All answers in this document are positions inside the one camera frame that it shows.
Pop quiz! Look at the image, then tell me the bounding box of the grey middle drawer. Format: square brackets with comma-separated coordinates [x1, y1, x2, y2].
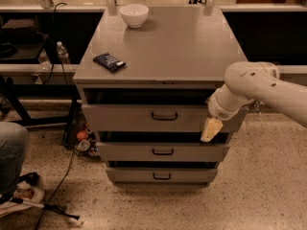
[97, 142, 229, 162]

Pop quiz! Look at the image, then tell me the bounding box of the black floor cable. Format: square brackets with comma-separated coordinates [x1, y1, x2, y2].
[33, 150, 76, 230]

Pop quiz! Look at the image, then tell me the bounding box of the person's leg in jeans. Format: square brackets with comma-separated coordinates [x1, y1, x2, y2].
[0, 122, 29, 195]

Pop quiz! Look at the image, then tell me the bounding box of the dark blue snack packet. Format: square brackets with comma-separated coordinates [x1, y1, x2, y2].
[93, 53, 126, 73]

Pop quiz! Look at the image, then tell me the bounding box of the grey top drawer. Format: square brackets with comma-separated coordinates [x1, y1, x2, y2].
[81, 103, 248, 133]

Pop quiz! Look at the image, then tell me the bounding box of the grey bottom drawer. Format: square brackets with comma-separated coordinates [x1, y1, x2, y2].
[106, 168, 218, 184]

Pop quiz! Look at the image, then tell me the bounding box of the black side table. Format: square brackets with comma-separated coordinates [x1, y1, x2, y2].
[0, 17, 78, 127]

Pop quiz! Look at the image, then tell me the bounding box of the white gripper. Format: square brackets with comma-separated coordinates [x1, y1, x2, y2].
[201, 96, 239, 142]

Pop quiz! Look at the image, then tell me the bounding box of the clear plastic water bottle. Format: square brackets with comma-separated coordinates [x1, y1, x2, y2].
[57, 41, 70, 65]

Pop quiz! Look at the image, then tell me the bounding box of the grey drawer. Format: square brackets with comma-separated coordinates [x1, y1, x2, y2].
[106, 168, 218, 184]
[97, 142, 229, 162]
[81, 103, 248, 133]

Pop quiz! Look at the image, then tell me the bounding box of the grey metal drawer cabinet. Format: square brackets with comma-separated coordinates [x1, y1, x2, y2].
[72, 5, 259, 188]

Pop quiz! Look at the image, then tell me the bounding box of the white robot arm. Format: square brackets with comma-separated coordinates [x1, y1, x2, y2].
[201, 61, 307, 142]

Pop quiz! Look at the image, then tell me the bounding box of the black tool on floor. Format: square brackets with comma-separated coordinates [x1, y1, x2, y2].
[10, 197, 80, 220]

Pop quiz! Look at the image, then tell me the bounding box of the orange ball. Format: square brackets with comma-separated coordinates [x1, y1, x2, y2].
[76, 130, 88, 141]

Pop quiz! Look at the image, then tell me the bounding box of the white ceramic bowl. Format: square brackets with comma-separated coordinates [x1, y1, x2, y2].
[120, 4, 149, 28]

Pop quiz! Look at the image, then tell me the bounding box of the white sneaker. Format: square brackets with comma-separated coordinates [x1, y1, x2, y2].
[0, 186, 45, 218]

